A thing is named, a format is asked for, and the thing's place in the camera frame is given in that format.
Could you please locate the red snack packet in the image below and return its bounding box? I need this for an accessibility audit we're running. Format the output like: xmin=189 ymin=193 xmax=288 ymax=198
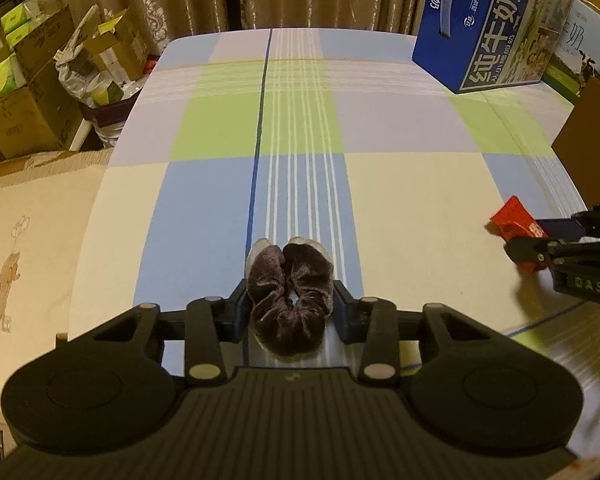
xmin=490 ymin=195 xmax=548 ymax=273

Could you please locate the dark brown velvet scrunchie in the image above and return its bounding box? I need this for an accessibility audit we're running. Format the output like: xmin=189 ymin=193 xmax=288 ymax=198
xmin=245 ymin=236 xmax=335 ymax=360

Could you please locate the brown cardboard storage box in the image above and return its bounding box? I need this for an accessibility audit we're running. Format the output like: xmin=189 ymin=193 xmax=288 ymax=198
xmin=552 ymin=79 xmax=600 ymax=209

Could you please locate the light blue milk carton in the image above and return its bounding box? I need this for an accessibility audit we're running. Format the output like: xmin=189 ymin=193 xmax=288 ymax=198
xmin=543 ymin=0 xmax=600 ymax=103

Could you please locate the plaid bed sheet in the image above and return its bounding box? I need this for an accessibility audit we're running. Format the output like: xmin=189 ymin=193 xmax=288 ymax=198
xmin=69 ymin=29 xmax=600 ymax=457

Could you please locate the cream cartoon blanket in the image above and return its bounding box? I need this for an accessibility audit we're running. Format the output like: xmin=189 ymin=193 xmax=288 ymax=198
xmin=0 ymin=150 xmax=110 ymax=397

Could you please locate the dark blue milk carton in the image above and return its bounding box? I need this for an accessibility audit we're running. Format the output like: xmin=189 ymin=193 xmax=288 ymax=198
xmin=413 ymin=0 xmax=573 ymax=93

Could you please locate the cardboard box with green tissues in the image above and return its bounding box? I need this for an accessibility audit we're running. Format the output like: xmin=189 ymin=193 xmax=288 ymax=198
xmin=0 ymin=6 xmax=82 ymax=159

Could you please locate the open small cardboard box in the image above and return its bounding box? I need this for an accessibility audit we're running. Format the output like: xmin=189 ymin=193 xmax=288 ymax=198
xmin=54 ymin=4 xmax=149 ymax=108

